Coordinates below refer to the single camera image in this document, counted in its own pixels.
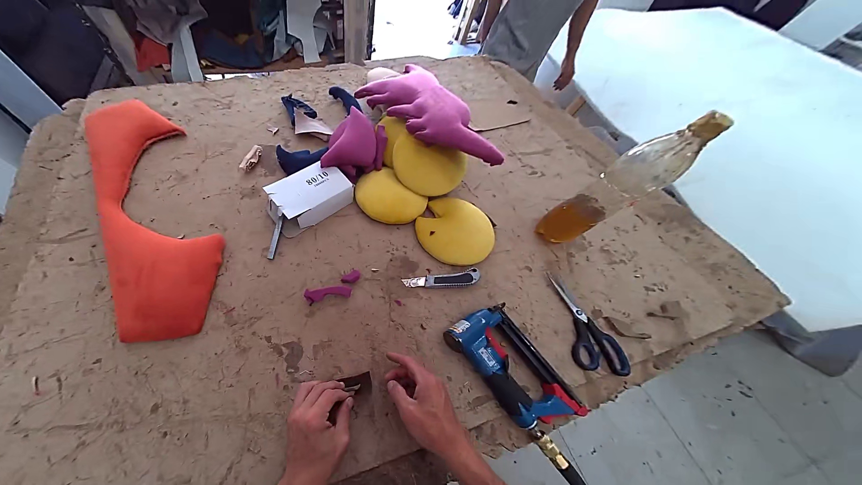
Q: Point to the person's left hand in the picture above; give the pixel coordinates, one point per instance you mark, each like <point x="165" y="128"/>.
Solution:
<point x="312" y="431"/>

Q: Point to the pale beige scrap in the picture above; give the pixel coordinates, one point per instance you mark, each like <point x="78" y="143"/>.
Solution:
<point x="309" y="126"/>

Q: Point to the large white covered table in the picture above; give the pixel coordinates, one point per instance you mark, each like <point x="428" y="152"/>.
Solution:
<point x="680" y="74"/>

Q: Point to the white cardboard box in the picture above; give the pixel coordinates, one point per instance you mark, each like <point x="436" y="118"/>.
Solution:
<point x="311" y="197"/>

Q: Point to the navy blue curved piece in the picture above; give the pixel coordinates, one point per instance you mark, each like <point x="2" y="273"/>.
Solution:
<point x="345" y="98"/>

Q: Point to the yellow notched round cushion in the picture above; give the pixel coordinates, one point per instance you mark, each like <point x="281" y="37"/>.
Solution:
<point x="459" y="234"/>

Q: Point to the orange curved cushion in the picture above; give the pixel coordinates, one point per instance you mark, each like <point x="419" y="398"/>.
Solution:
<point x="153" y="269"/>

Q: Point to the grey metal staple strip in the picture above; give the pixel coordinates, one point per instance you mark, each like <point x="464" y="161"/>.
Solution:
<point x="275" y="238"/>

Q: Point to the magenta curved strip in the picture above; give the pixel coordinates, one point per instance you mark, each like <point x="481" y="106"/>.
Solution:
<point x="329" y="292"/>

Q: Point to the crumpled beige scrap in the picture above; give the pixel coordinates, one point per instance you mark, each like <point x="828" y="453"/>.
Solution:
<point x="251" y="158"/>

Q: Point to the person's left thumb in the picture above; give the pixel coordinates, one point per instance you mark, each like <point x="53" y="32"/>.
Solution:
<point x="343" y="421"/>

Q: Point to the pile of mixed fabric scraps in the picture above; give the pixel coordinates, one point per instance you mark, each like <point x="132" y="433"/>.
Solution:
<point x="236" y="37"/>

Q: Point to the blue black pneumatic stapler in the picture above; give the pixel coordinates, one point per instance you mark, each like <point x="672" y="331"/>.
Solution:
<point x="489" y="360"/>

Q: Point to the pink long-tailed padded piece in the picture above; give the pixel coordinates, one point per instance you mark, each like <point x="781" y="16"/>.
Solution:
<point x="436" y="112"/>

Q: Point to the flat brown cardboard piece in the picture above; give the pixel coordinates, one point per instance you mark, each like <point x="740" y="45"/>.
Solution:
<point x="496" y="125"/>

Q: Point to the person's right hand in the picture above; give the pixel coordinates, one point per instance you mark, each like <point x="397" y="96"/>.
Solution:
<point x="428" y="412"/>

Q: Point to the person's right forearm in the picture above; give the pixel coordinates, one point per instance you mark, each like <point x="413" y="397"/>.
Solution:
<point x="475" y="468"/>

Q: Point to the person's right thumb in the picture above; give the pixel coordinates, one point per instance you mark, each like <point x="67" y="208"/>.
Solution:
<point x="400" y="399"/>

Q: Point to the navy blue pointed piece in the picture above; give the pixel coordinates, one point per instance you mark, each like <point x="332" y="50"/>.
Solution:
<point x="296" y="160"/>

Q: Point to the small magenta scrap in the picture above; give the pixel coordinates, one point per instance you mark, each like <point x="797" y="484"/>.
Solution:
<point x="351" y="276"/>

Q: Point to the person's left fingers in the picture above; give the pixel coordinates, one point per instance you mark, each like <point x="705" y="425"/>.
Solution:
<point x="322" y="397"/>

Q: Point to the person's right index finger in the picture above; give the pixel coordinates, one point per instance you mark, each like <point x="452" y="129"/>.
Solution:
<point x="408" y="365"/>

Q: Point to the brown cardboard covering sheet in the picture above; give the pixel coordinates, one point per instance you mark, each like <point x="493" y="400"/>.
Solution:
<point x="236" y="377"/>

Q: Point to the cream padded piece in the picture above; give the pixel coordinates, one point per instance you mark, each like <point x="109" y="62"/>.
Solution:
<point x="381" y="73"/>

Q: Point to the pink pointed padded piece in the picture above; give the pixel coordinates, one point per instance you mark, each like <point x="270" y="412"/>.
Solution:
<point x="352" y="145"/>

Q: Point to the navy blue folded piece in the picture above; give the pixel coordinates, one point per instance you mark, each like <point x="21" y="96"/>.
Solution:
<point x="290" y="106"/>

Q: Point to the grey black utility knife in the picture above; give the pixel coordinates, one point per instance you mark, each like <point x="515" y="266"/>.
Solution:
<point x="452" y="278"/>

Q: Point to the person's right fingers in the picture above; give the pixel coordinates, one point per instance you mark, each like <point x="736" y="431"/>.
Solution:
<point x="399" y="376"/>

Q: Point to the wooden door post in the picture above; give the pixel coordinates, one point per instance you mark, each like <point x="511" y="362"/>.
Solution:
<point x="355" y="33"/>

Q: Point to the plastic bottle with amber liquid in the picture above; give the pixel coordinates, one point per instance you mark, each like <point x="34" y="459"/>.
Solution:
<point x="576" y="214"/>

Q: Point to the dark brown scrap piece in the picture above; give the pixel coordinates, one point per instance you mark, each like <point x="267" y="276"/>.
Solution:
<point x="364" y="386"/>

